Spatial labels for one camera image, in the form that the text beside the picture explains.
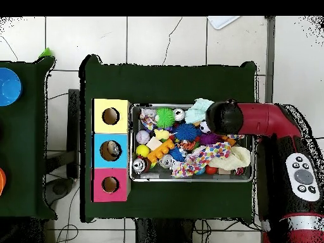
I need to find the white tray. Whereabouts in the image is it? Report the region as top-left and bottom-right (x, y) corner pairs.
(206, 16), (241, 30)

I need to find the green spiky ball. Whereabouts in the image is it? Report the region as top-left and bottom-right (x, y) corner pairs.
(154, 107), (176, 129)

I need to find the small green object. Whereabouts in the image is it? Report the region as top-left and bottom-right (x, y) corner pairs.
(38, 47), (53, 58)

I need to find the white baseball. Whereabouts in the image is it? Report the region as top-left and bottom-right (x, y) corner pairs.
(135, 130), (151, 146)

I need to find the orange toy brick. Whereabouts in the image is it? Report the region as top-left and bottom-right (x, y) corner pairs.
(146, 138), (176, 163)

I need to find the cream knitted cloth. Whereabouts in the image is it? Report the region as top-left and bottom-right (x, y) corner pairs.
(208, 146), (252, 171)

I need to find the orange bowl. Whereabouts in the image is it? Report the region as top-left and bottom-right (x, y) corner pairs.
(0, 167), (7, 197)

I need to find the polka dot cloth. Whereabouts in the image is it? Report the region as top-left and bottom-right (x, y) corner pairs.
(171, 141), (233, 178)

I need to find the blue bowl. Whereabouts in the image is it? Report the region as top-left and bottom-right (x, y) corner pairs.
(0, 67), (23, 107)

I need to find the shallow clear mesh bin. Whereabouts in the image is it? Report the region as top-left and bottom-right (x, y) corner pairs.
(129, 103), (256, 183)

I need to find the yellow ball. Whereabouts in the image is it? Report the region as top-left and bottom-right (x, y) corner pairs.
(135, 144), (151, 158)

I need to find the wooden box with three holes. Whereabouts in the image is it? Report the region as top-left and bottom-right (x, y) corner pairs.
(91, 98), (132, 203)

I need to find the silver can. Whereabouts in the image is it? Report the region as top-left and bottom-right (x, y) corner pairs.
(158, 153), (175, 169)

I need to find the dark green side tablecloth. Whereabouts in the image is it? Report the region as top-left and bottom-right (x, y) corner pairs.
(0, 56), (58, 220)

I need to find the black and white soccer ball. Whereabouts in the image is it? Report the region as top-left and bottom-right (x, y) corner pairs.
(199, 120), (211, 134)

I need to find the mint green cloth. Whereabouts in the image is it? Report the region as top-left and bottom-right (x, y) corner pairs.
(184, 97), (215, 125)

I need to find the small clear plastic bottle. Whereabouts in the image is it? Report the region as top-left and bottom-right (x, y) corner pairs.
(108, 142), (120, 156)

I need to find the purple spiky ball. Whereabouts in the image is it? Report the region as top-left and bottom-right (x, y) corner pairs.
(199, 132), (223, 146)

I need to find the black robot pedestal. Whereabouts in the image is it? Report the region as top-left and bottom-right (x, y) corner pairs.
(135, 218), (196, 243)

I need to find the blue spiky ball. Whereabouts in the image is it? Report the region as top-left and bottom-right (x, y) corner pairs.
(173, 123), (199, 142)

